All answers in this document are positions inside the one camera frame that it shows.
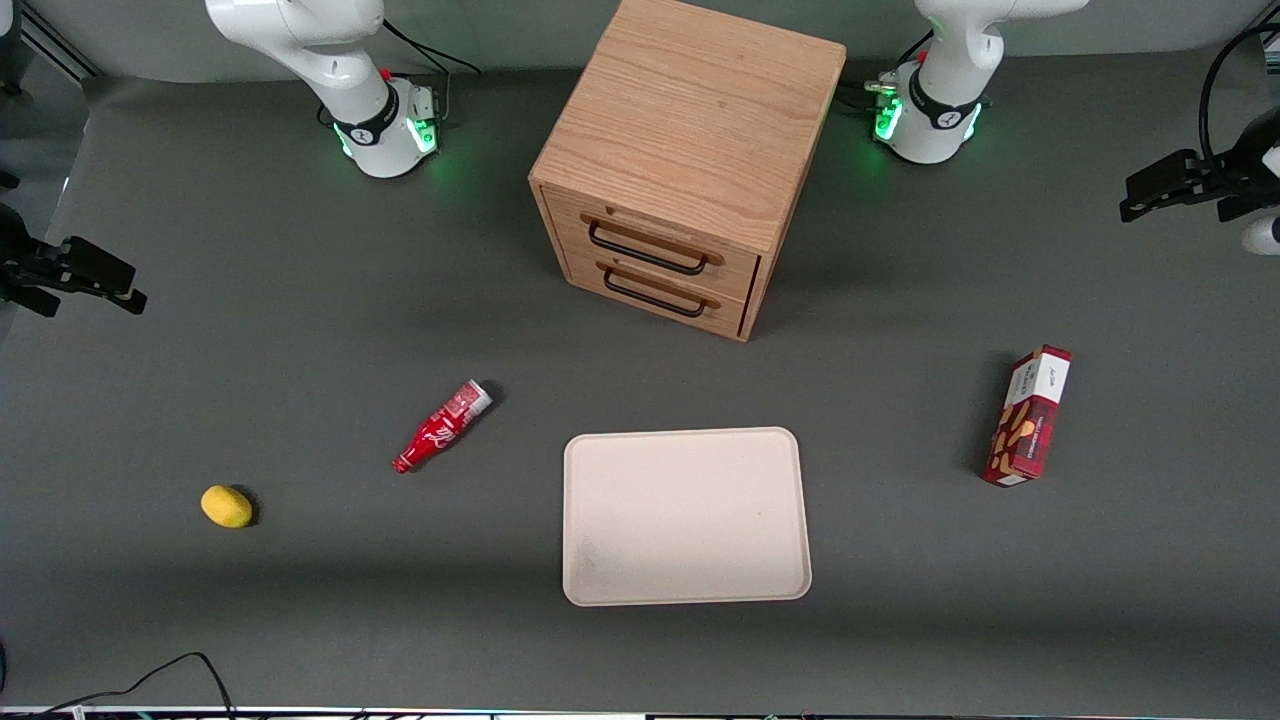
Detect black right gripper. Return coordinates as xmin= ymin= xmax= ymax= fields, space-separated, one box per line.
xmin=0 ymin=203 xmax=149 ymax=319

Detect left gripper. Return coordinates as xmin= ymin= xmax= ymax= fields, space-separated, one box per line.
xmin=1119 ymin=105 xmax=1280 ymax=223

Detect red cookie box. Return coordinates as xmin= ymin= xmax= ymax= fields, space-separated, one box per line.
xmin=980 ymin=345 xmax=1073 ymax=488

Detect beige rectangular tray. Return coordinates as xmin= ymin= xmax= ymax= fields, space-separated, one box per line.
xmin=562 ymin=427 xmax=813 ymax=608

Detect yellow lemon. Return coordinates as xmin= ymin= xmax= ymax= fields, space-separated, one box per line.
xmin=200 ymin=485 xmax=254 ymax=529

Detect red cola bottle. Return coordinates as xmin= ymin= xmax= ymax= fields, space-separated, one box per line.
xmin=392 ymin=379 xmax=494 ymax=475

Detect wooden drawer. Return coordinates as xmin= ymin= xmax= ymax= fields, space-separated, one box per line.
xmin=543 ymin=186 xmax=761 ymax=301
xmin=558 ymin=243 xmax=754 ymax=337

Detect wooden drawer cabinet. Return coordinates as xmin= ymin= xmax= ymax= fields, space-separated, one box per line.
xmin=528 ymin=0 xmax=848 ymax=343

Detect black metal rail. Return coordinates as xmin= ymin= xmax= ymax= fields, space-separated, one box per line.
xmin=18 ymin=0 xmax=101 ymax=81

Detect black left arm base cable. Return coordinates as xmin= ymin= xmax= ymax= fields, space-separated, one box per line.
xmin=840 ymin=75 xmax=906 ymax=116

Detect black arm base cable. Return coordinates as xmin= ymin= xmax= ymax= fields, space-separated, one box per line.
xmin=380 ymin=15 xmax=483 ymax=126
xmin=840 ymin=75 xmax=906 ymax=116

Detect black table cable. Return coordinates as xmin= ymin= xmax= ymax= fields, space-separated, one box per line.
xmin=0 ymin=652 xmax=238 ymax=720

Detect black right arm base cable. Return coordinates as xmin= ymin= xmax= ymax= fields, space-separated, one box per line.
xmin=380 ymin=15 xmax=483 ymax=126

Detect black drawer handle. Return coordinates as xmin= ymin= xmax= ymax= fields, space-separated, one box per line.
xmin=586 ymin=220 xmax=713 ymax=277
xmin=602 ymin=268 xmax=711 ymax=319

